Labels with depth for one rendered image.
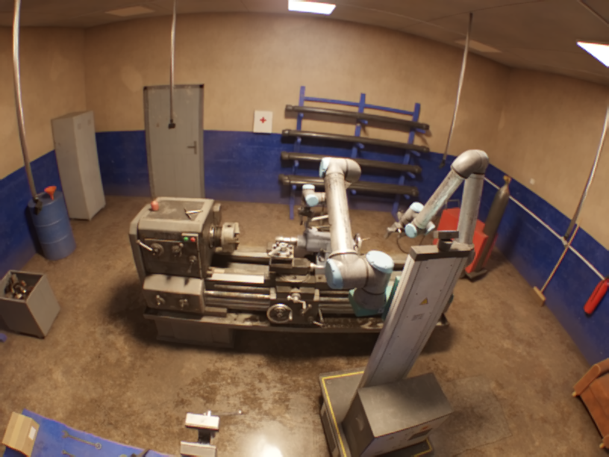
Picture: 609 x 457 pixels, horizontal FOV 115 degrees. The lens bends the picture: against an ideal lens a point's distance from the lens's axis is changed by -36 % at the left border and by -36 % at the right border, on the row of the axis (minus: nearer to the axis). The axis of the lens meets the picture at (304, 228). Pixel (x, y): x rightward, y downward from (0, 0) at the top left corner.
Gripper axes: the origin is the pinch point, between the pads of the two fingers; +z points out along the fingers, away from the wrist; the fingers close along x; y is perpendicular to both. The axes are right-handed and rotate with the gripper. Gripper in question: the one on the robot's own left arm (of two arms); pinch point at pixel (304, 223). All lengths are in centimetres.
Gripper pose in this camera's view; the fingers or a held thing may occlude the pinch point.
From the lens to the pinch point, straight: 250.7
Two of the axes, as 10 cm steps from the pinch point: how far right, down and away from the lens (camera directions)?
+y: 4.7, -4.0, 7.9
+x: -8.8, -3.1, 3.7
